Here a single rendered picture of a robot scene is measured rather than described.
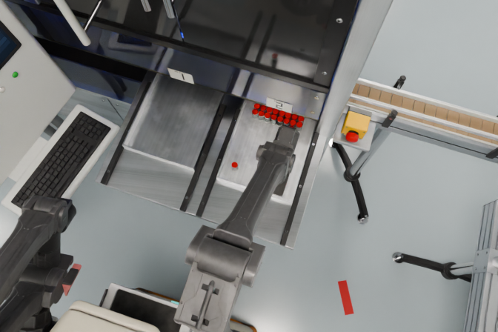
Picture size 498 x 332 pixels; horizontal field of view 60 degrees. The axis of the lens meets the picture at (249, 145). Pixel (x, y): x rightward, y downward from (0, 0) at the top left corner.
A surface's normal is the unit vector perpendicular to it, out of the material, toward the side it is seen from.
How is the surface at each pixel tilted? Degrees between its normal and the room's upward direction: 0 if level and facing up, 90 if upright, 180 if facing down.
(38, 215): 41
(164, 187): 0
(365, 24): 90
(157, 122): 0
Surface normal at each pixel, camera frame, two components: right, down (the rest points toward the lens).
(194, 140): -0.02, -0.35
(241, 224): 0.18, -0.87
